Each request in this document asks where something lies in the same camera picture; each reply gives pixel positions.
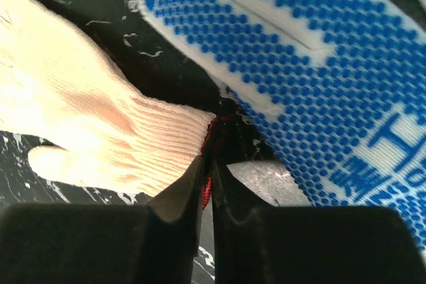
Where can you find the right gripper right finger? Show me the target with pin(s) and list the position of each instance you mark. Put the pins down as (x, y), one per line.
(256, 242)

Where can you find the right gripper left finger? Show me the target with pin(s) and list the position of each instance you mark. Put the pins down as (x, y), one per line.
(155, 242)

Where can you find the cream rubber glove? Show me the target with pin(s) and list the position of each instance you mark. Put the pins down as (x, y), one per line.
(58, 84)

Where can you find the blue dotted glove right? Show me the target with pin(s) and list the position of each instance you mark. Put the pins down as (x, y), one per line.
(335, 87)

